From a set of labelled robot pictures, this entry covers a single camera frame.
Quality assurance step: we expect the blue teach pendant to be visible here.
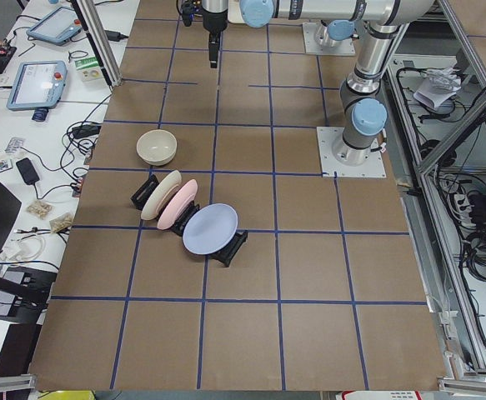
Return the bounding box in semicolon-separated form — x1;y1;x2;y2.
7;60;68;111
27;7;82;45

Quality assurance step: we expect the black power adapter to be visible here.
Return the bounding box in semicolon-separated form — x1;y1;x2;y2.
104;30;128;42

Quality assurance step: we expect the green white carton box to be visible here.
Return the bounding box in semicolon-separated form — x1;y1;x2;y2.
74;57;103;83

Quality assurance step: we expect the lower blue teach pendant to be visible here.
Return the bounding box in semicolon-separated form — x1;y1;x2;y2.
7;60;68;111

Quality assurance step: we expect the cream bowl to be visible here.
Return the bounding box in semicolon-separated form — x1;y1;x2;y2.
136;129;178;166

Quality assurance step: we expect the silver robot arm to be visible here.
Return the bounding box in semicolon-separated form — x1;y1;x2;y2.
238;0;433;166

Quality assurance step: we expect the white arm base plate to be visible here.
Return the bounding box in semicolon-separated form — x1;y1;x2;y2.
317;127;387;178

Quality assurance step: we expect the black plate rack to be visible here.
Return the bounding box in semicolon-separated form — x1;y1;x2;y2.
131;175;248;267

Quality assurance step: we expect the aluminium frame post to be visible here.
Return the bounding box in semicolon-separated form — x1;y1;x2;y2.
71;0;122;88

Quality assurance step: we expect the cream plate in rack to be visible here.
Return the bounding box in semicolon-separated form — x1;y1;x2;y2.
141;170;182;221

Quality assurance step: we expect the crumpled white paper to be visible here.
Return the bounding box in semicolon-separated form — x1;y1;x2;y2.
413;67;462;110

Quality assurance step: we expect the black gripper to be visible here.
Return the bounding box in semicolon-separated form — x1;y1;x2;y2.
202;0;228;33

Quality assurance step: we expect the upper blue teach pendant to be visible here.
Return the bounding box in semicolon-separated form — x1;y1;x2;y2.
27;7;82;45

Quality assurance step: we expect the black phone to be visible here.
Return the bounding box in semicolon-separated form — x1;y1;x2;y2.
16;157;40;185

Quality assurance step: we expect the pink plate in rack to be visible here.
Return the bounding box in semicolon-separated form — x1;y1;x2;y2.
157;179;198;230

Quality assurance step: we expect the lavender plate in rack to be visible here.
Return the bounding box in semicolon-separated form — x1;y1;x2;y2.
183;203;238;255

